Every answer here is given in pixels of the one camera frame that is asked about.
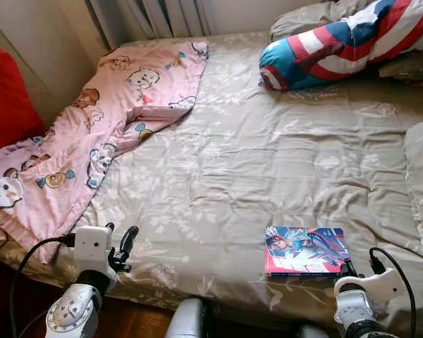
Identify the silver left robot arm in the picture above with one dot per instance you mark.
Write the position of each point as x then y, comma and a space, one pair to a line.
72, 313

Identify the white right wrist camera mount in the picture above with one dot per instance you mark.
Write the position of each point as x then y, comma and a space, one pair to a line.
374, 285

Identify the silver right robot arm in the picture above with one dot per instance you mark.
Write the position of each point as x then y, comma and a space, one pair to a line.
356, 310

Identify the silver left robot leg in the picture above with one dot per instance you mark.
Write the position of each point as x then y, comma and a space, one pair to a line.
188, 320

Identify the beige floral bed sheet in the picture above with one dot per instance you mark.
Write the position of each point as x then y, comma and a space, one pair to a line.
268, 162

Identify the grey pleated curtain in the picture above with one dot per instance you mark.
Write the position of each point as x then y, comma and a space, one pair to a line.
148, 17

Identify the pink cartoon print blanket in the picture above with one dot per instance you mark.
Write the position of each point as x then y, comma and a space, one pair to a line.
92, 141

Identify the red covered mattress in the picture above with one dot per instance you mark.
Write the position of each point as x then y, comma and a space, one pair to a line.
10, 105

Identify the beige floral pillow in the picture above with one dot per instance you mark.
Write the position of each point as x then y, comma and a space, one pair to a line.
412, 67

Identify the colourful comic book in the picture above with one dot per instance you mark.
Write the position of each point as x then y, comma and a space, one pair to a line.
307, 250

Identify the silver right robot leg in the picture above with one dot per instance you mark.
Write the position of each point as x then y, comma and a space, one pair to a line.
310, 332

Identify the red white blue bolster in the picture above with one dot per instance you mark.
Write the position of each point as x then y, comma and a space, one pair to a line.
338, 49

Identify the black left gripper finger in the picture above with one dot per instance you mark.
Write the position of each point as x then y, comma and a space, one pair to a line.
110, 228
130, 239

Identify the silver robot leg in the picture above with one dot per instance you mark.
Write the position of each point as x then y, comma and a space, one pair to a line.
188, 320
310, 332

